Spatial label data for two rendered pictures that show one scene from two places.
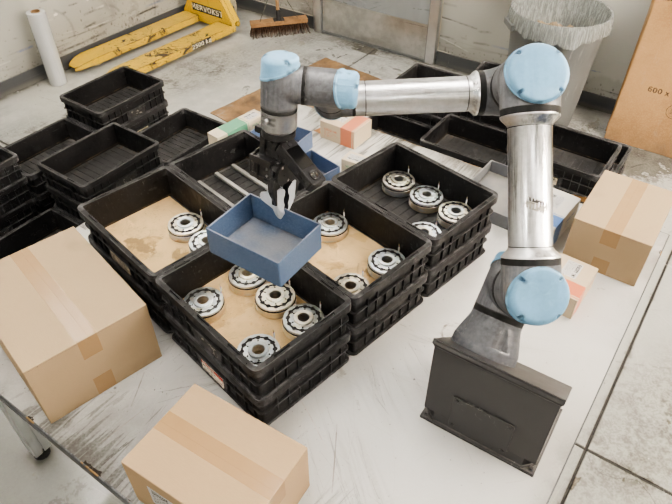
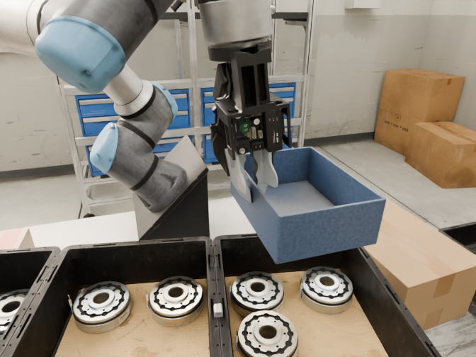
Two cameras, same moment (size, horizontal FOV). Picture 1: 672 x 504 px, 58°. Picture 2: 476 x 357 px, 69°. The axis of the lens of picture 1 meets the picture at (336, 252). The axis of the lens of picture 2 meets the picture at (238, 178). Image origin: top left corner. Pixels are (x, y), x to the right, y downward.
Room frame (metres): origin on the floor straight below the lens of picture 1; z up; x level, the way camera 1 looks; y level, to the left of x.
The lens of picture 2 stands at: (1.43, 0.37, 1.35)
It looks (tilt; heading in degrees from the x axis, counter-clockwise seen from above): 26 degrees down; 218
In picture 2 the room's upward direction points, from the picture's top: straight up
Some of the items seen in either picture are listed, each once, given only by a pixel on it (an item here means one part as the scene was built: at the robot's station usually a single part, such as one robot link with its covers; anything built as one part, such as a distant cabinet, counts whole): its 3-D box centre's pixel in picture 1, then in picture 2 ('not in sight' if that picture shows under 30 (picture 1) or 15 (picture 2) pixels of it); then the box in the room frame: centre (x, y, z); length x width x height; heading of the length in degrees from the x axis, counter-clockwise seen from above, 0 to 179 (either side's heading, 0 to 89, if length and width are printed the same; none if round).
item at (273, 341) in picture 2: (275, 295); (267, 332); (1.07, 0.15, 0.86); 0.05 x 0.05 x 0.01
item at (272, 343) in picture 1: (258, 351); (326, 283); (0.90, 0.18, 0.86); 0.10 x 0.10 x 0.01
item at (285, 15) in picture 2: not in sight; (220, 16); (-0.60, -1.38, 1.32); 1.20 x 0.45 x 0.06; 145
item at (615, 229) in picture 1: (619, 225); not in sight; (1.45, -0.87, 0.78); 0.30 x 0.22 x 0.16; 145
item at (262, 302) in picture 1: (275, 296); (267, 334); (1.07, 0.15, 0.86); 0.10 x 0.10 x 0.01
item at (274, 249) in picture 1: (264, 238); (297, 195); (1.01, 0.16, 1.11); 0.20 x 0.15 x 0.07; 56
